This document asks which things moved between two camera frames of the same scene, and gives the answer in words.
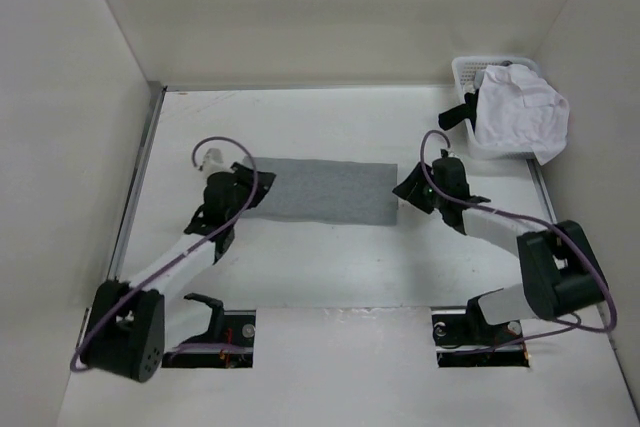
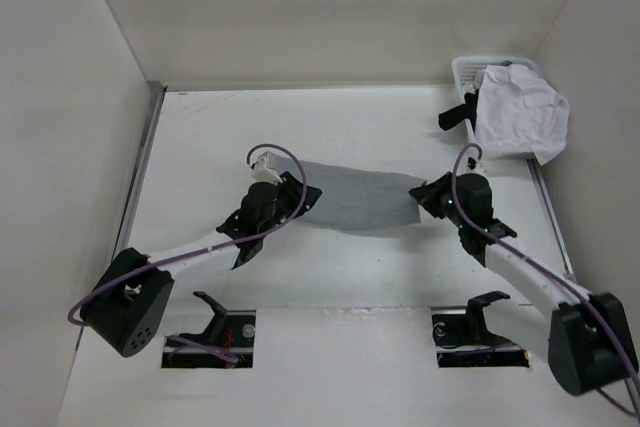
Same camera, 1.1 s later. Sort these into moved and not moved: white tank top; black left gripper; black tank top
Moved: black left gripper
Not moved: black tank top; white tank top
